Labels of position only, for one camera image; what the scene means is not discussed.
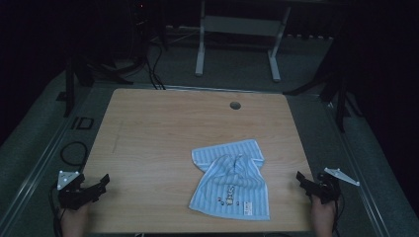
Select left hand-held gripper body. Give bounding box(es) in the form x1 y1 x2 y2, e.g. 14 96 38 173
56 170 102 210

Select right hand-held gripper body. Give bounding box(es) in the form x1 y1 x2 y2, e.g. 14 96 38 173
310 167 361 205

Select blue striped towel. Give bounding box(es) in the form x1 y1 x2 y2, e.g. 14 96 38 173
188 138 271 221

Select person's left hand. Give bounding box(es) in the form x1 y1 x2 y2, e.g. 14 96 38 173
60 203 90 237

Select person's right hand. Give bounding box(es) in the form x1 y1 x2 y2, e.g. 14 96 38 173
310 194 338 237

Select black metal stand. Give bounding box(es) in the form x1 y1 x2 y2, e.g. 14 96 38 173
282 63 365 133
63 53 134 119

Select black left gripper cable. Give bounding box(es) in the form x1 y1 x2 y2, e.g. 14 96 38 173
48 186 65 237

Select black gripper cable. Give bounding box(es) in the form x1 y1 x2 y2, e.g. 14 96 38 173
48 186 65 237
331 193 346 237

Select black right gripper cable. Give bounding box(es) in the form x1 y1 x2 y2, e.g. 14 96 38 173
331 193 346 237

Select looped black floor cable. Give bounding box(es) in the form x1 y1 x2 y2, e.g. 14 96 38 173
59 140 90 168

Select black floor cables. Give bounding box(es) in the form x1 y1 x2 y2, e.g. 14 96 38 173
143 41 167 91

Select white desk frame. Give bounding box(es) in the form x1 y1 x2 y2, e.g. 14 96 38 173
194 0 293 83

